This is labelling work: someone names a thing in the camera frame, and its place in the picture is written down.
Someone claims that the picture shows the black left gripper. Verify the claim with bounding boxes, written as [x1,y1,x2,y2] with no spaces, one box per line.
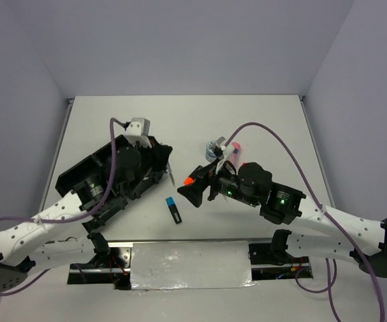
[124,136,172,196]

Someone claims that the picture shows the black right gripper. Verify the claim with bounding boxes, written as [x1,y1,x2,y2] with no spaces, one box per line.
[176,157,258,207]

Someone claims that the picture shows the blue clear slim highlighter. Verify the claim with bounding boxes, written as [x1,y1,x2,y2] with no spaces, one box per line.
[166,161,176,186]

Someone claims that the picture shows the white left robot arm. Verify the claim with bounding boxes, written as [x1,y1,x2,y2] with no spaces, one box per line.
[0,136,172,296]

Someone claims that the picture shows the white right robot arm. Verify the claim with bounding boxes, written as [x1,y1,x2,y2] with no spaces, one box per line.
[177,162,387,278]

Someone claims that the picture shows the orange cap black highlighter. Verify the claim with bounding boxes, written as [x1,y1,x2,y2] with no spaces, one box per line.
[183,165,203,185]

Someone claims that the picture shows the black four-compartment organizer tray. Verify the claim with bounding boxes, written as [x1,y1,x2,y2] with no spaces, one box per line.
[55,135,160,233]

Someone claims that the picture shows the blue white round tub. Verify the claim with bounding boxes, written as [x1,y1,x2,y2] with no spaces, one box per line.
[205,141,221,162]

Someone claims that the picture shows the blue cap black highlighter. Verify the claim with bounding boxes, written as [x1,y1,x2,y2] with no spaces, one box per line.
[166,197,182,224]

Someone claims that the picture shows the pink lid clear jar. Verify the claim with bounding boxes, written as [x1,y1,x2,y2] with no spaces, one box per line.
[229,142,241,168]

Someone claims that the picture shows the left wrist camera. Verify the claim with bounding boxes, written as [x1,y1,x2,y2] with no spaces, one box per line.
[123,117,150,146]

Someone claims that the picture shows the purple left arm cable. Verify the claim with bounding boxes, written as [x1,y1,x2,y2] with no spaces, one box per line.
[0,117,130,297]

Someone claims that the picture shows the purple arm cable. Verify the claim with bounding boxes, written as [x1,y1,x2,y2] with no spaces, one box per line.
[225,122,387,322]
[0,117,130,297]

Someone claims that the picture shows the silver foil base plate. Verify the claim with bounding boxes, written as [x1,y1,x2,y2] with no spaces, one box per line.
[130,241,254,290]

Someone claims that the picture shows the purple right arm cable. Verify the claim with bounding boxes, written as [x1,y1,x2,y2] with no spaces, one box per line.
[225,122,387,322]

